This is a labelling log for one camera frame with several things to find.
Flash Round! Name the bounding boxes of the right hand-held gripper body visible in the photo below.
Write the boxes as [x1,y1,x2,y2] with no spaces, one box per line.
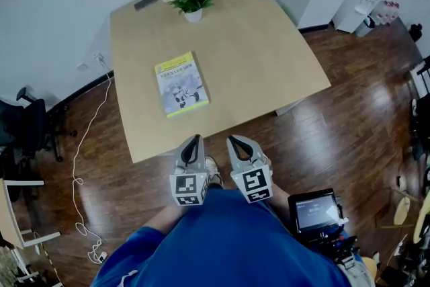
[226,143,273,204]

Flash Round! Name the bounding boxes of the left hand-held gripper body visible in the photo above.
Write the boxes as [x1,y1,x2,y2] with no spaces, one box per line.
[169,139,211,208]

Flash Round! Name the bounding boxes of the yellow and grey book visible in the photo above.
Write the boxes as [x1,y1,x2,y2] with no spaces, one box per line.
[154,50,211,119]

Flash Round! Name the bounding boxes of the person's left forearm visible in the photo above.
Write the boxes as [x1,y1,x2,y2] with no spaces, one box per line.
[146,200,189,241]

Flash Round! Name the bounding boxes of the person's right forearm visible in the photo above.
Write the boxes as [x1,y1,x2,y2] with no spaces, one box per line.
[268,185,292,216]

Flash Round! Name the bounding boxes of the person's white shoe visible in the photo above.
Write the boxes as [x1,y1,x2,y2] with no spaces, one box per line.
[204,155,224,190]

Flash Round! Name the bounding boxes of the person's blue shirt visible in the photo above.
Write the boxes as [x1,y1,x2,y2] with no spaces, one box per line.
[93,187,353,287]

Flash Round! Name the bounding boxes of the black monitor screen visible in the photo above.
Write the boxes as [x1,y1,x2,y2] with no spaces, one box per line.
[287,188,344,241]

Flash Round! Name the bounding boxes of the person's beige trousers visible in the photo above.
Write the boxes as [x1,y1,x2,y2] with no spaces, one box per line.
[341,257,376,287]

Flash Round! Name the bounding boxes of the round wooden stool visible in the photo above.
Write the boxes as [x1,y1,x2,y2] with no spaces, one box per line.
[391,187,430,246]

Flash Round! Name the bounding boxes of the black remote control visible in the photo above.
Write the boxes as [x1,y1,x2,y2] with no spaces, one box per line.
[134,0,158,11]

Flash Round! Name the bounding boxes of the black office chair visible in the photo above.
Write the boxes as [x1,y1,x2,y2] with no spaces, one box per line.
[0,87,79,181]

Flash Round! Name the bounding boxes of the white waste bin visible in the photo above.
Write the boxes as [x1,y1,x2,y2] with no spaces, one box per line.
[353,15,376,38]

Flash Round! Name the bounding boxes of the white framed side desk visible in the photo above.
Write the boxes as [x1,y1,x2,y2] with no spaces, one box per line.
[0,177,62,283]

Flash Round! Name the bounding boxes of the white water dispenser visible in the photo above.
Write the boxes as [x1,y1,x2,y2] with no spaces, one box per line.
[333,0,386,34]

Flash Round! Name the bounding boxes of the pack of red-capped bottles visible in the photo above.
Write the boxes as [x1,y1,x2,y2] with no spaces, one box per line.
[375,0,401,27]

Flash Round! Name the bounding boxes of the black bag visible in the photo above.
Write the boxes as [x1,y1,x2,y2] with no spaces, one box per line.
[408,23,425,43]

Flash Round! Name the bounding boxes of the white floor cable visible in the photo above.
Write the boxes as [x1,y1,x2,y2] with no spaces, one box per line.
[71,58,114,265]

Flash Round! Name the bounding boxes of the black camera rig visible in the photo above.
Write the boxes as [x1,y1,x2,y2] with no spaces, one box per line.
[310,231,361,272]

